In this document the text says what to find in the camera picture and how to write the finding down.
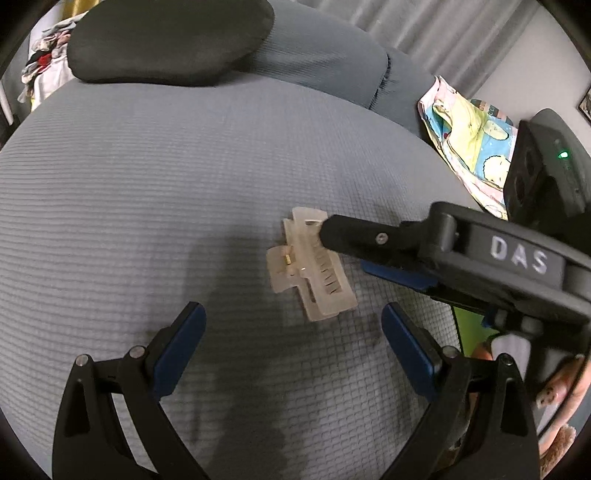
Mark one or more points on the green box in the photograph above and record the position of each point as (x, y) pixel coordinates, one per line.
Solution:
(466, 332)

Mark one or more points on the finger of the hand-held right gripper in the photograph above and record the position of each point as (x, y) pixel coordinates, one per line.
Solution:
(369, 237)
(397, 274)

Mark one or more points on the person's right hand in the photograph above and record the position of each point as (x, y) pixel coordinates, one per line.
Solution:
(565, 397)

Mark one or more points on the grey curtain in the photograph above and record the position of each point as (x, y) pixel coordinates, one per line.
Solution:
(415, 27)

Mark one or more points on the wall picture frame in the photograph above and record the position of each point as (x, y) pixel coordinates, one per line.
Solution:
(586, 104)

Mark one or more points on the beige hair claw clip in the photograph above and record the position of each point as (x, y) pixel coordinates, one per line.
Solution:
(318, 281)

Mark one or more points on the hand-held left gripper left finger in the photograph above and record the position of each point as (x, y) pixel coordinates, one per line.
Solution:
(182, 346)

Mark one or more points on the pile of clothes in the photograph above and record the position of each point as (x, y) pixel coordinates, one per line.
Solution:
(44, 64)

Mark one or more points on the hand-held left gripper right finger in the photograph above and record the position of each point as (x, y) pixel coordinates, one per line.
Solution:
(408, 350)

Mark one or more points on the black pillow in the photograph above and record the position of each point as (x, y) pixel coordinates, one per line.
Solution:
(161, 41)

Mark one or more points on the colourful printed cloth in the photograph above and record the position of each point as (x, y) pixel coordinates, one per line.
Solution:
(466, 138)

